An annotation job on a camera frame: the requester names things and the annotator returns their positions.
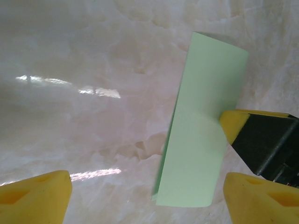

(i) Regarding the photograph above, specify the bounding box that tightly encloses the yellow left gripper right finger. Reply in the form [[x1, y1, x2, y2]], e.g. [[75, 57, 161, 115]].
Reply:
[[223, 172, 299, 224]]

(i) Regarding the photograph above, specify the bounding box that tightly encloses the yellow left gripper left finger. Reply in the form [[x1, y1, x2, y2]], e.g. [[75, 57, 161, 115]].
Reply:
[[0, 170, 72, 224]]

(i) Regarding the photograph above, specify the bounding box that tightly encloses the light green paper sheet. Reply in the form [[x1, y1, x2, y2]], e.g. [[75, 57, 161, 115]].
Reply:
[[151, 31, 249, 208]]

